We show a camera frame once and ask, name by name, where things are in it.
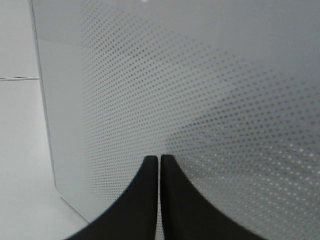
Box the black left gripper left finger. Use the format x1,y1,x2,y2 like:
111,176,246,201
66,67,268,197
68,156,159,240

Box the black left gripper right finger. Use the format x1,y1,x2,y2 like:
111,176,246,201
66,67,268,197
160,155,261,240

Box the white microwave door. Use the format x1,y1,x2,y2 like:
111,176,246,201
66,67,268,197
30,0,320,240

